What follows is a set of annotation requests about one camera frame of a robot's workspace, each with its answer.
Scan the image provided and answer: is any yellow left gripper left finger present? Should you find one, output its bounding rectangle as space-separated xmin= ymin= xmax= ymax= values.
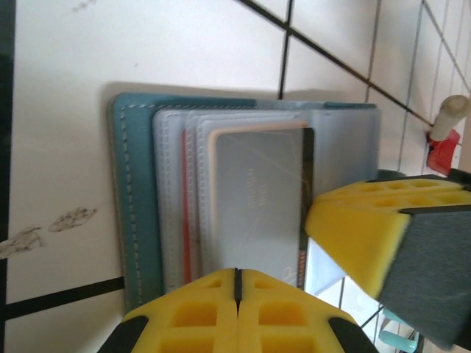
xmin=99 ymin=268 xmax=238 ymax=353

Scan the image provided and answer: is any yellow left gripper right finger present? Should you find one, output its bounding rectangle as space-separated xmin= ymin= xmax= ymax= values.
xmin=238 ymin=268 xmax=376 ymax=353

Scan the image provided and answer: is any black VIP card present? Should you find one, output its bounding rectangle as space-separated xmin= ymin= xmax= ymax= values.
xmin=215 ymin=126 xmax=316 ymax=290

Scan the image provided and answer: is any teal leather card holder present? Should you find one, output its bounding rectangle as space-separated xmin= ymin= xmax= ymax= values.
xmin=110 ymin=91 xmax=382 ymax=313

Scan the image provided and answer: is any beige edged card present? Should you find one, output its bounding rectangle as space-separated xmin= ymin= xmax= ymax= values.
xmin=208 ymin=122 xmax=307 ymax=148

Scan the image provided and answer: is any light blue garden fork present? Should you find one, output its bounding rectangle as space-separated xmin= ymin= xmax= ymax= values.
xmin=380 ymin=308 xmax=420 ymax=353

